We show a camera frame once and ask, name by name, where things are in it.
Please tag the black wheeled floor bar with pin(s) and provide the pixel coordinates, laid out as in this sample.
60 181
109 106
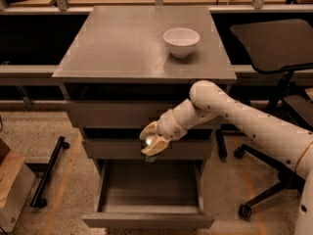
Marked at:
37 200

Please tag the grey drawer cabinet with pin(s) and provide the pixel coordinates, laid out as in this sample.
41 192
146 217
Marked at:
124 44

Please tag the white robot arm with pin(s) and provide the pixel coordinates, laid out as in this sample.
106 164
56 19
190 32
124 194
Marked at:
288 146

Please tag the black office chair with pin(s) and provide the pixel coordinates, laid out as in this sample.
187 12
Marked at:
282 47

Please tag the middle grey drawer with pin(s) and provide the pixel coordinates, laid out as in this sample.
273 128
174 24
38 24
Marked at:
124 143

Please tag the bottom grey open drawer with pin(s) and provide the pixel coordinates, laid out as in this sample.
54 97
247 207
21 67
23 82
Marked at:
160 195

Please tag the black table leg foot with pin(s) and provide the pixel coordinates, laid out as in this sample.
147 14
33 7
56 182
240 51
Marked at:
222 151

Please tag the white ceramic bowl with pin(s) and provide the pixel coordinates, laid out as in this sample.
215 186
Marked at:
181 41

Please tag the wooden box on floor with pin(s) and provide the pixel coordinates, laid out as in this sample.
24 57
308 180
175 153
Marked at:
16 180

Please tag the green soda can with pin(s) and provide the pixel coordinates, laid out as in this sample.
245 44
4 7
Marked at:
150 153

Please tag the top grey drawer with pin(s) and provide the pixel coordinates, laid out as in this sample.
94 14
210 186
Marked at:
117 105

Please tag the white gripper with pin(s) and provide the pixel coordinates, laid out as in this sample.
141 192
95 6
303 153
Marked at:
169 125

